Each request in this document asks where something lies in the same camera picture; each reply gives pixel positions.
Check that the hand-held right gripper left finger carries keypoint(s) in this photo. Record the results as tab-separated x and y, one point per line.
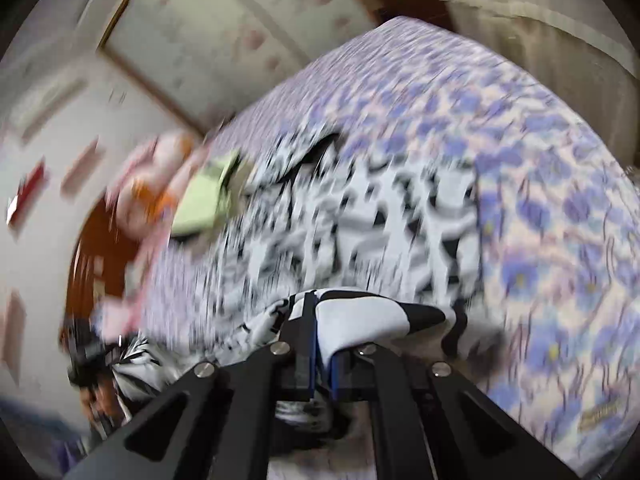
235	410

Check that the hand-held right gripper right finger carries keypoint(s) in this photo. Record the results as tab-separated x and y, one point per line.
425	410

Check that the white black printed jacket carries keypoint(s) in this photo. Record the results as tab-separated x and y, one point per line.
350	220

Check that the pink bed sheet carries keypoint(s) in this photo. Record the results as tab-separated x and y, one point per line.
120	317

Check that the wooden headboard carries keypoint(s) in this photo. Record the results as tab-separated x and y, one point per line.
95	260

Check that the pink bear print quilt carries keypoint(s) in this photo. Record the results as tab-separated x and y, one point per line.
145	200

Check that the green black folded garment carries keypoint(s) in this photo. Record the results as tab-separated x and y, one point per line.
200	200

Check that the purple floral blanket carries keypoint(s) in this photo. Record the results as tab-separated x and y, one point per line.
525	210

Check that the floral sliding door wardrobe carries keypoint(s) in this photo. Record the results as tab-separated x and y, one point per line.
210	20

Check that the beige cloth covered furniture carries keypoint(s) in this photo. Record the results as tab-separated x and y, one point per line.
525	20

